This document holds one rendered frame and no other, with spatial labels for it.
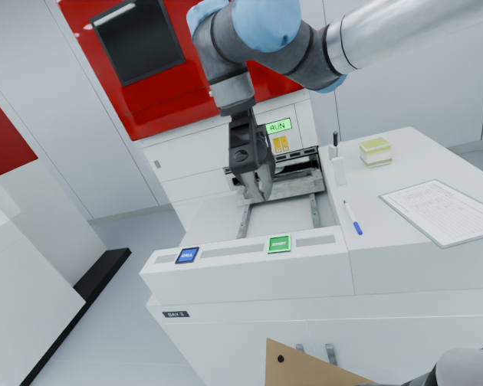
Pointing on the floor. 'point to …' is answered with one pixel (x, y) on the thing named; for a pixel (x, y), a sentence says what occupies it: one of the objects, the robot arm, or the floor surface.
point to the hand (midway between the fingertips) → (264, 197)
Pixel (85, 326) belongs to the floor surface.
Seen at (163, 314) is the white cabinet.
